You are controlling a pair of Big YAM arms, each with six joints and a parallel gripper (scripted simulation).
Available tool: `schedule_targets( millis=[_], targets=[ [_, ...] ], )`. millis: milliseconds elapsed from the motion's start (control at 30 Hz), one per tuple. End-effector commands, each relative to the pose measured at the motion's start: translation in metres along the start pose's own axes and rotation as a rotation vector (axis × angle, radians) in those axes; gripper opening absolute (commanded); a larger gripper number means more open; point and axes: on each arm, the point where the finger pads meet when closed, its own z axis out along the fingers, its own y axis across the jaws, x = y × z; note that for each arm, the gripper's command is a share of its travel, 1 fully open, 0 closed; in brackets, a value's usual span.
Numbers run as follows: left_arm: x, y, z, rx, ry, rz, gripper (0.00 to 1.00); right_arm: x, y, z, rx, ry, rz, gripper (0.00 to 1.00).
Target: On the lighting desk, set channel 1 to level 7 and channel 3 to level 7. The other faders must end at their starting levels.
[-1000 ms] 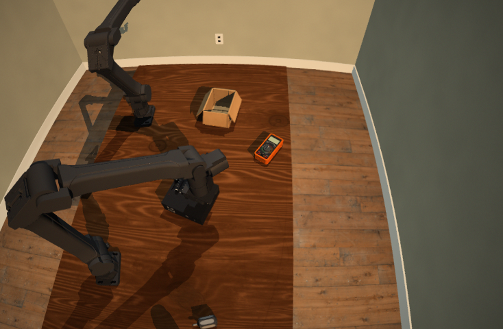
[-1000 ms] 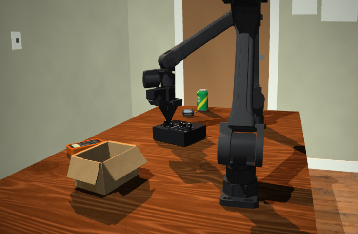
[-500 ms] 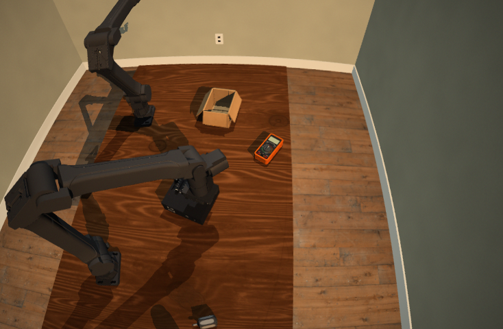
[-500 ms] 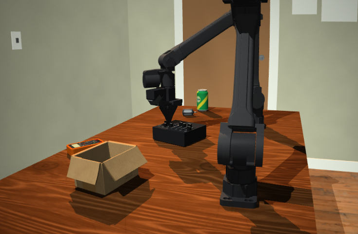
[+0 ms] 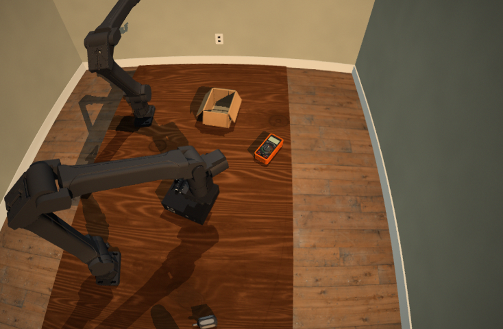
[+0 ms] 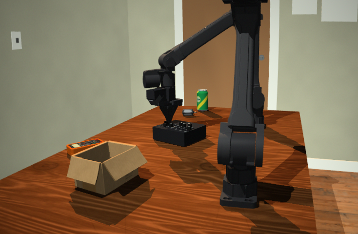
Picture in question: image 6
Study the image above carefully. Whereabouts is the dark grey fader panel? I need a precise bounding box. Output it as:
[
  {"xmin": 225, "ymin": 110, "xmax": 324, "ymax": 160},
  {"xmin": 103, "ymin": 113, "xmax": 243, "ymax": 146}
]
[{"xmin": 153, "ymin": 120, "xmax": 206, "ymax": 147}]

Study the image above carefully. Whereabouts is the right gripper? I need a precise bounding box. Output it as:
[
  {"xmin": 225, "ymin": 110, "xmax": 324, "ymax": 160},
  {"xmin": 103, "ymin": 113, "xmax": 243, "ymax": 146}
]
[{"xmin": 155, "ymin": 86, "xmax": 183, "ymax": 123}]

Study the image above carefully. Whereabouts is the green drink can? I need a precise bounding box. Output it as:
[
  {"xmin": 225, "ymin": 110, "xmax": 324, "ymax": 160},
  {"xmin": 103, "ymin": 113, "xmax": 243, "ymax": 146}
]
[{"xmin": 197, "ymin": 89, "xmax": 208, "ymax": 111}]

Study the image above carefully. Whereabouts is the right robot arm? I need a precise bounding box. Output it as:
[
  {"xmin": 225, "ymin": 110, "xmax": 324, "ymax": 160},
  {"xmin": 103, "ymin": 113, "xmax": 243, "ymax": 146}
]
[{"xmin": 143, "ymin": 9, "xmax": 265, "ymax": 124}]

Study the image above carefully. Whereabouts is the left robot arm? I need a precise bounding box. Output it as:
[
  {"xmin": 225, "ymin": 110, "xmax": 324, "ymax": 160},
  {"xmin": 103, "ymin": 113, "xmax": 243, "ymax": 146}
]
[{"xmin": 217, "ymin": 0, "xmax": 268, "ymax": 209}]

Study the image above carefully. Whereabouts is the orange digital multimeter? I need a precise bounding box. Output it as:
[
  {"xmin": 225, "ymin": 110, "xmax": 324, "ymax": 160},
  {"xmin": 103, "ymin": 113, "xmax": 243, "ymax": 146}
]
[{"xmin": 66, "ymin": 138, "xmax": 103, "ymax": 156}]

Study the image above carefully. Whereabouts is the open brown cardboard box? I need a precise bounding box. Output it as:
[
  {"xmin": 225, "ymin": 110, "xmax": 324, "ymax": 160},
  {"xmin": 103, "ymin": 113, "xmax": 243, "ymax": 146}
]
[{"xmin": 67, "ymin": 141, "xmax": 148, "ymax": 195}]

